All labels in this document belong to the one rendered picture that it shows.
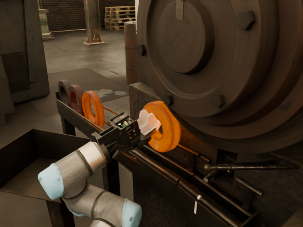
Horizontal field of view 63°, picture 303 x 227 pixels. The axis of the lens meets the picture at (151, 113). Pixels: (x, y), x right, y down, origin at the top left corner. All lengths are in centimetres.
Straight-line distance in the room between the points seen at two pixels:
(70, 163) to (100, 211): 14
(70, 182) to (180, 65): 37
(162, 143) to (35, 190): 46
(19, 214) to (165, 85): 145
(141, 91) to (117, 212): 45
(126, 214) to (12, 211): 126
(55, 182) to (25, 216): 115
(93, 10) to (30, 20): 432
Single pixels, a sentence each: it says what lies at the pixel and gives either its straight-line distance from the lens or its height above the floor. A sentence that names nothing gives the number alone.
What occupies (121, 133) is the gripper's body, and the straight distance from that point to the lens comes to 63.
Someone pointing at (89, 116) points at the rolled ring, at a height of 64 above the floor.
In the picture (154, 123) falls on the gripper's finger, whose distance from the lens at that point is 70.
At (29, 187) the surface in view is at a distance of 96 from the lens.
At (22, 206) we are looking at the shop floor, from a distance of 183.
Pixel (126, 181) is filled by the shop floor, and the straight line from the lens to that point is 182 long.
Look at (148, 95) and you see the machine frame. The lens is 88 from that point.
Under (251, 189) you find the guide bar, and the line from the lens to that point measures 66.
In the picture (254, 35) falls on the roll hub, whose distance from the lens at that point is 35.
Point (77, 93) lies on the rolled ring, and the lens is 130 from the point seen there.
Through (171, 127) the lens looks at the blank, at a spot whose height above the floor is 86.
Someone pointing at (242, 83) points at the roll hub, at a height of 107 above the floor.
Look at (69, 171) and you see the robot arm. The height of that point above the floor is 81.
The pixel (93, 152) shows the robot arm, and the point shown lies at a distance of 63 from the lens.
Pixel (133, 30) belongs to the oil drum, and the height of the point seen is 80.
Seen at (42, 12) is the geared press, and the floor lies 79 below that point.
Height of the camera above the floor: 118
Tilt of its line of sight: 25 degrees down
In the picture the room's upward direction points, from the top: straight up
